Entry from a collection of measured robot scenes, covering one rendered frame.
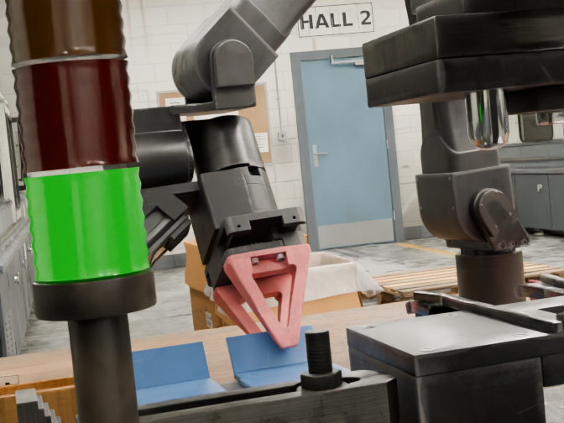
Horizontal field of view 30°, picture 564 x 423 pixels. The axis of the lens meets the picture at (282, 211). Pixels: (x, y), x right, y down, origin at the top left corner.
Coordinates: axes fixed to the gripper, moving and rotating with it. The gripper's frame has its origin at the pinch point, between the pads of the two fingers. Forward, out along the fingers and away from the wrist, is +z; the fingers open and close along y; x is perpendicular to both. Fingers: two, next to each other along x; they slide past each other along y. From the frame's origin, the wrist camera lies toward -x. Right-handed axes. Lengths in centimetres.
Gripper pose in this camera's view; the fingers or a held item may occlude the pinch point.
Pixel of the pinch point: (281, 345)
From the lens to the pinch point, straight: 82.2
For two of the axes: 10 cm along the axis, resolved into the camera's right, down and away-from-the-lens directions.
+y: 2.1, -4.7, -8.6
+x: 9.4, -1.5, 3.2
